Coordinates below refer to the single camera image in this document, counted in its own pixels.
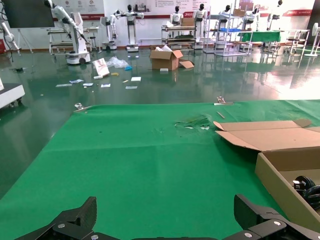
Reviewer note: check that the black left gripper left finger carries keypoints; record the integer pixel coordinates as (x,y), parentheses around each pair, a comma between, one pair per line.
(75,220)

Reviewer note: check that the white equipment base with casters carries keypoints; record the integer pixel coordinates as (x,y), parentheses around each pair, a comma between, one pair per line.
(11,93)

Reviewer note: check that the black display screen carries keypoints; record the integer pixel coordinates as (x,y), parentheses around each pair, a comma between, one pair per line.
(30,13)

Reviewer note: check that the white standing fan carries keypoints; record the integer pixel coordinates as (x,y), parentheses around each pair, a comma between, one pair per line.
(315,30)

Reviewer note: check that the white paper sheet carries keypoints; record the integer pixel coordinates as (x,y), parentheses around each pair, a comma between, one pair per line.
(76,81)
(105,85)
(63,85)
(88,84)
(131,87)

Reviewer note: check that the white metal shelf rack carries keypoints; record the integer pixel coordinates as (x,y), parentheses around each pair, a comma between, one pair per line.
(225,37)

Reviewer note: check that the flat white box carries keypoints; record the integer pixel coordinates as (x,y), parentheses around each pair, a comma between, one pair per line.
(136,79)

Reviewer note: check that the cardboard box on trolley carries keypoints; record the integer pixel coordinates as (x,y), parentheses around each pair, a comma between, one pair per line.
(187,22)

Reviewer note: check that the metal trolley rack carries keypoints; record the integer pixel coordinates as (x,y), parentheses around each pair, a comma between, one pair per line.
(178,37)

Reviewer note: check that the small yellow item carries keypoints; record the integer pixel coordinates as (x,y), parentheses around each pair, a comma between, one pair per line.
(114,74)

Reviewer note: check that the white humanoid robot black head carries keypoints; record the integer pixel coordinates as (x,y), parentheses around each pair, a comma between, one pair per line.
(200,22)
(176,17)
(273,16)
(253,16)
(227,11)

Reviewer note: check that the cardboard box on shelf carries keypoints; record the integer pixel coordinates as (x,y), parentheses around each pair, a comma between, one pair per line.
(239,13)

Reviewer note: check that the white and red paper bag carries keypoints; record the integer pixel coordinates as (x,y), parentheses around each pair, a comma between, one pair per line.
(101,68)

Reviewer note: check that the clear plastic bag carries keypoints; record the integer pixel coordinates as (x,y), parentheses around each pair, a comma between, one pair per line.
(116,62)

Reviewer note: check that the white workbench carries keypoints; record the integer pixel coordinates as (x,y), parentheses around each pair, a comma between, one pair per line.
(57,37)

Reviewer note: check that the green table cloth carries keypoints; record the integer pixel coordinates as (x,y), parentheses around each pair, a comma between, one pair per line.
(150,162)

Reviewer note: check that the metal table clamp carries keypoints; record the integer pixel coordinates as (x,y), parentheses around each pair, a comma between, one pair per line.
(221,102)
(80,107)

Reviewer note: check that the torn clear tape patch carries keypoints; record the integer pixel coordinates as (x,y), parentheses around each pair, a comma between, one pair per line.
(195,122)

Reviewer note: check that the small white box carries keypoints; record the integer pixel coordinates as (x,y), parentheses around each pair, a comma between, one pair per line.
(164,70)

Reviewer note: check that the white mobile robot with column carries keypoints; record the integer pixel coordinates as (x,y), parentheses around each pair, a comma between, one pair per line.
(110,32)

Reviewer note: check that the large open cardboard carton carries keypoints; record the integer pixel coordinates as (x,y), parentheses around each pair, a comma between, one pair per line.
(162,62)

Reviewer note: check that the black stool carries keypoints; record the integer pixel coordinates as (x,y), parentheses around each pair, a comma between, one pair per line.
(93,38)

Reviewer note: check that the white industrial robot arm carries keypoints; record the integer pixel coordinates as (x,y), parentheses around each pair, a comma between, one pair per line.
(8,37)

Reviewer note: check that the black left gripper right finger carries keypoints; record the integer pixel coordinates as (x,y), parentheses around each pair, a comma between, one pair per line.
(260,220)

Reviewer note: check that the open brown cardboard mailer box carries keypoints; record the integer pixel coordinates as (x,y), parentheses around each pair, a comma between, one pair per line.
(275,140)

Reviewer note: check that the small wooden stick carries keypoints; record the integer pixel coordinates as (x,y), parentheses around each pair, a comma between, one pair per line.
(220,114)

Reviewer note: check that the humanoid robot with outstretched arms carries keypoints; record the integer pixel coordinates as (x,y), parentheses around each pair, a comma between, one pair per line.
(131,25)

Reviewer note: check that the white mobile robot with arm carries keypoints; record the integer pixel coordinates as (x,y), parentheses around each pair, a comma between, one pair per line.
(77,42)

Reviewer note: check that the table with green cover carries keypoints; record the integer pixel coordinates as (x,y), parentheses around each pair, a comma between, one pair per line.
(260,36)

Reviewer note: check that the blue crumpled item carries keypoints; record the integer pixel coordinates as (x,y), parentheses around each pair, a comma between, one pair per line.
(128,68)

